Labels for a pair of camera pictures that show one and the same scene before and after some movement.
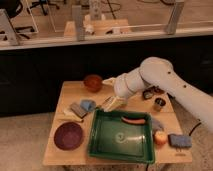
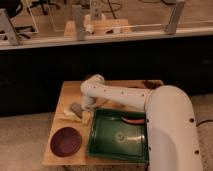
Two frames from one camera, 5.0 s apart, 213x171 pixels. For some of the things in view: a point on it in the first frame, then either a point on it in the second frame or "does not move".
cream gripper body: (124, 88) to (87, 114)
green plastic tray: (112, 138) does not move
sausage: (136, 121) does not move
